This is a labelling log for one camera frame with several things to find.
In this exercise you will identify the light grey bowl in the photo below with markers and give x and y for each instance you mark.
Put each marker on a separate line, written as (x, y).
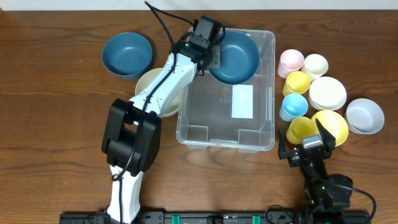
(364, 116)

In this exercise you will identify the large cream bowl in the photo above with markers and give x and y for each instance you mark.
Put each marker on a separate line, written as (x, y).
(145, 80)

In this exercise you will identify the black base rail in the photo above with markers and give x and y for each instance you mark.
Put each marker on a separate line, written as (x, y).
(272, 216)

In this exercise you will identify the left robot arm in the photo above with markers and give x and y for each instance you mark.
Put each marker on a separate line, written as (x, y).
(132, 135)

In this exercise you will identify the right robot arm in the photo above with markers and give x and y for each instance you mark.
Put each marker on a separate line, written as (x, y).
(330, 193)

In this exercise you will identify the yellow cup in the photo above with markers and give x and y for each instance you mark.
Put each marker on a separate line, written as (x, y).
(297, 82)
(300, 128)

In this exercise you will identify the dark blue bowl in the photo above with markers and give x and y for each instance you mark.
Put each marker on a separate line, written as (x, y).
(239, 59)
(128, 55)

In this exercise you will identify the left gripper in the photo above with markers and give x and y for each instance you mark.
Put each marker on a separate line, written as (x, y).
(214, 58)

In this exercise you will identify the yellow bowl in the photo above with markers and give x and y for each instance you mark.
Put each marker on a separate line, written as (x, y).
(334, 123)

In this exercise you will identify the pink cup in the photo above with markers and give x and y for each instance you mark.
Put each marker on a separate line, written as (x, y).
(290, 60)

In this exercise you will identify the cream cup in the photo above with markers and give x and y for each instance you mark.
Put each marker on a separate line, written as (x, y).
(315, 66)

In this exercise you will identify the light blue cup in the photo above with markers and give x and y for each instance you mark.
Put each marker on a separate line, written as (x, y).
(293, 106)

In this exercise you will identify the clear plastic storage container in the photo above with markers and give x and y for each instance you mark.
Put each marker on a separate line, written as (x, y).
(204, 117)

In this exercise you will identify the small cream bowl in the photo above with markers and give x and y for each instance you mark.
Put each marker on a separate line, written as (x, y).
(327, 93)

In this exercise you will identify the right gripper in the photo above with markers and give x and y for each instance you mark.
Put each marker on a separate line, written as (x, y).
(303, 154)

